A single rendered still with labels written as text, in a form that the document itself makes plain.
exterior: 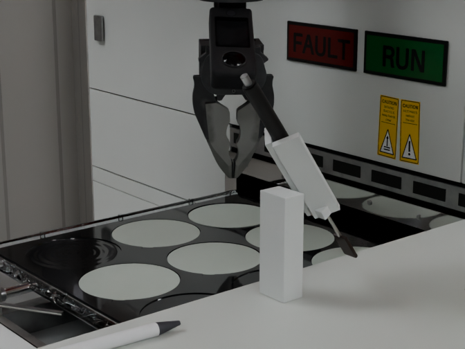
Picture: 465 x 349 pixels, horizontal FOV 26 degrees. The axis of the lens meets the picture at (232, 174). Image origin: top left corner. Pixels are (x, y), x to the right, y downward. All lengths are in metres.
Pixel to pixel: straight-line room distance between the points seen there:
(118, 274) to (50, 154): 2.59
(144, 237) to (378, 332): 0.46
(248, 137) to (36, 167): 2.51
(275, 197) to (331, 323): 0.10
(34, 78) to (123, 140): 1.97
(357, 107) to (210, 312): 0.48
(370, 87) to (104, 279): 0.38
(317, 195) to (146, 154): 0.78
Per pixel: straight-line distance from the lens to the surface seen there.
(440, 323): 0.76
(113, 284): 1.01
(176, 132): 1.46
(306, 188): 0.78
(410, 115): 1.13
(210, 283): 1.00
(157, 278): 1.02
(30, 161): 3.59
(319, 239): 1.13
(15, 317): 1.09
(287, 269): 0.77
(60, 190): 3.65
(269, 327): 0.74
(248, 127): 1.12
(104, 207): 1.67
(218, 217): 1.21
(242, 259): 1.07
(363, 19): 1.16
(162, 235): 1.15
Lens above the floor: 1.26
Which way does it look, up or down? 15 degrees down
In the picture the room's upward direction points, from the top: straight up
